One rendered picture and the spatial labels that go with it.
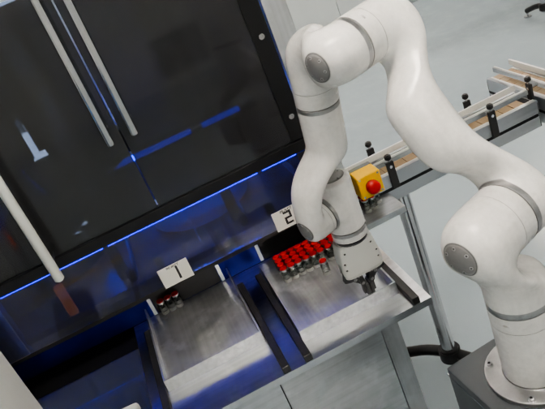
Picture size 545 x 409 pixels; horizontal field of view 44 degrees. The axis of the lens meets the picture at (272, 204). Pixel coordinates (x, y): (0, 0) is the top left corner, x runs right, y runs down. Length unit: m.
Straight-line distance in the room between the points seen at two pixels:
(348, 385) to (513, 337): 1.00
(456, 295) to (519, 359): 1.66
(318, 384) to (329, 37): 1.31
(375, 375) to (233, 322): 0.63
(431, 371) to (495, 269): 1.60
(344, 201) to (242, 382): 0.48
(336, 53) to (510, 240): 0.41
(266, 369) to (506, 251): 0.70
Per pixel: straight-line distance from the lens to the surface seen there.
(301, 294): 1.76
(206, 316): 1.85
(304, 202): 1.39
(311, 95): 1.30
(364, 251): 1.55
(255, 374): 1.60
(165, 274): 1.81
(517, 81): 2.42
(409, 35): 1.18
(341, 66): 1.09
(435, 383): 2.65
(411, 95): 1.13
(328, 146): 1.36
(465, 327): 2.84
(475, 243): 1.11
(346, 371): 2.18
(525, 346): 1.32
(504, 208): 1.15
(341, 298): 1.70
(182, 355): 1.76
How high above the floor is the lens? 1.91
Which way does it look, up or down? 27 degrees down
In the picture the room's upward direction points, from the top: 23 degrees counter-clockwise
